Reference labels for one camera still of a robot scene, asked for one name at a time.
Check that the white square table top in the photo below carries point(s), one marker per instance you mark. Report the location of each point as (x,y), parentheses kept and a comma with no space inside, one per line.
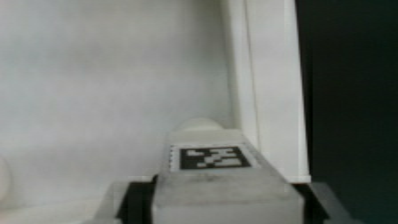
(113,71)

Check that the white L-shaped fence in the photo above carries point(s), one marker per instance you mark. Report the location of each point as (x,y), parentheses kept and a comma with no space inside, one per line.
(262,34)

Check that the white table leg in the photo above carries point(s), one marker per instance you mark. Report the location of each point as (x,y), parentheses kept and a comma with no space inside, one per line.
(220,185)

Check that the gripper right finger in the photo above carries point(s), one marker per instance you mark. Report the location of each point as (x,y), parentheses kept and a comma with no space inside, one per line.
(324,209)

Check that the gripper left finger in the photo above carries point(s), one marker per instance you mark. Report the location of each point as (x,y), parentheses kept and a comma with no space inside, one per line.
(125,206)

